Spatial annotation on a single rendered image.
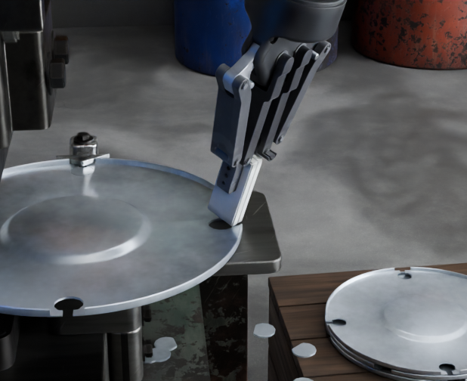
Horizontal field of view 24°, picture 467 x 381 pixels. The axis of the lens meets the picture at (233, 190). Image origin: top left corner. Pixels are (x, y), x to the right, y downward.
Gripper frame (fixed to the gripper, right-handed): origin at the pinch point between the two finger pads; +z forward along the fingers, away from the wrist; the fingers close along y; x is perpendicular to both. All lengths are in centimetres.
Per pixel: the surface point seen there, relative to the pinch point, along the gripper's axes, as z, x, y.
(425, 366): 44, -11, 47
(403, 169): 103, 48, 178
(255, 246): 2.5, -5.0, -2.1
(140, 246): 4.8, 2.2, -8.4
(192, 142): 122, 104, 158
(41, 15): -15.8, 9.7, -17.1
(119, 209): 6.0, 7.5, -5.0
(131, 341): 12.9, -0.6, -9.9
